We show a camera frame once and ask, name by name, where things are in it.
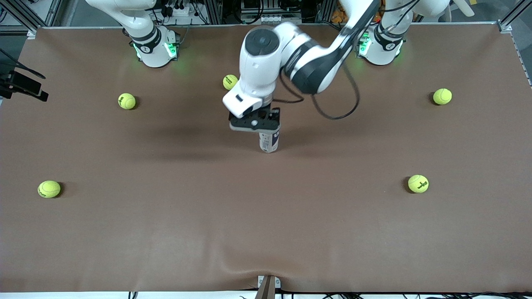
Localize white and blue tennis can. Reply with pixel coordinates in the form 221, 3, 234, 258
259, 130, 280, 154

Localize white connector block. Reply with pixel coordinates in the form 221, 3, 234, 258
241, 14, 302, 25

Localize brown table mat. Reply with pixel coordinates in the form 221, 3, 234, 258
0, 24, 532, 293

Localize small green-lit electronics box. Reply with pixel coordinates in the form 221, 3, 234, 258
357, 30, 371, 58
165, 31, 181, 59

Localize orange snack bags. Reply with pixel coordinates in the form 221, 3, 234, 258
331, 0, 382, 24

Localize white power strip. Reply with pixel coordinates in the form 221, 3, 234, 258
164, 3, 192, 18

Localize metal clamp with brown bar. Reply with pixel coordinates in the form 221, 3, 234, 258
254, 275, 281, 299

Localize white rounded background part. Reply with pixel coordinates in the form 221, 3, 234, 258
449, 0, 475, 19

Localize diagonal aluminium frame bar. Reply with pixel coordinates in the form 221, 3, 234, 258
497, 0, 532, 34
0, 0, 39, 39

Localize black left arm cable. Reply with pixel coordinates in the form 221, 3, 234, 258
278, 62, 361, 121

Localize aluminium frame post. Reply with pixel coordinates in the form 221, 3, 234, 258
207, 0, 223, 25
317, 0, 333, 23

